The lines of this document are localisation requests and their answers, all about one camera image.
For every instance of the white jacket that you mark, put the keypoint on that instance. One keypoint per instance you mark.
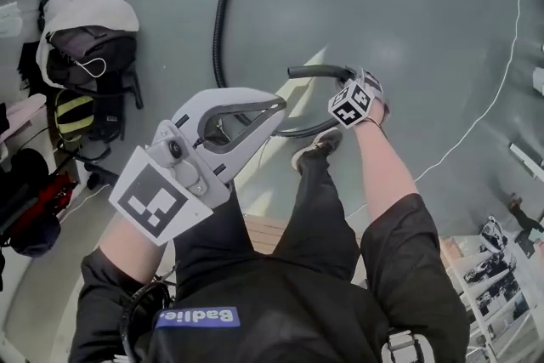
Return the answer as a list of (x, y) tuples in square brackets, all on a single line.
[(98, 8)]

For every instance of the person's black trousers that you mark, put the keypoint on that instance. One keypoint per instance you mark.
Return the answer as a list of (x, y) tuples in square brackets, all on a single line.
[(314, 217)]

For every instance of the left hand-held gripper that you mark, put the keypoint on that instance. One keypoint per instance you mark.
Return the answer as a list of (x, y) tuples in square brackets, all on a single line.
[(153, 200)]

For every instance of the person's right forearm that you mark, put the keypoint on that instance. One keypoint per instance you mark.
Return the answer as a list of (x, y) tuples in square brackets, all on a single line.
[(382, 166)]

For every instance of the white shelf rack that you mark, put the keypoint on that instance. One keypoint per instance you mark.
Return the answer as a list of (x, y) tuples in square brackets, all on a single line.
[(459, 263)]

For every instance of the navy red backpack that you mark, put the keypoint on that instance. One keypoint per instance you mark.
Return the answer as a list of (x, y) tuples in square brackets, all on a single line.
[(42, 200)]

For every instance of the wooden slat platform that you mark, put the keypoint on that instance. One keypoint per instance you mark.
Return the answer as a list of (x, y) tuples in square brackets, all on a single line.
[(263, 231)]

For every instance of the yellow striped black bag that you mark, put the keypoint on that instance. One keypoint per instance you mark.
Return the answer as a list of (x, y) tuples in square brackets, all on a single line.
[(72, 115)]

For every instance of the person's black shirt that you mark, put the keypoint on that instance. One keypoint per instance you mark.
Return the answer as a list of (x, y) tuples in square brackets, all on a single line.
[(297, 336)]

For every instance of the person's right shoe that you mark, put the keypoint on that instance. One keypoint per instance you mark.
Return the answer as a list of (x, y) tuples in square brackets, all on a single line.
[(319, 144)]

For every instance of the black backpack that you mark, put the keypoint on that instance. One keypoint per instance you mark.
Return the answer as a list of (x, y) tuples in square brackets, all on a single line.
[(106, 51)]

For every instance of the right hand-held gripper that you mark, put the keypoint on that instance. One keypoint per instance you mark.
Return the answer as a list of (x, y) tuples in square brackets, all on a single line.
[(350, 104)]

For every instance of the pink cloth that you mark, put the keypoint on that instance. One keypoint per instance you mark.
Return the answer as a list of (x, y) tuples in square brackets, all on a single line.
[(25, 108)]

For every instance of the person's left forearm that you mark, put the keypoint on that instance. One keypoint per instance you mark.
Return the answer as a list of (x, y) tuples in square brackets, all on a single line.
[(127, 251)]

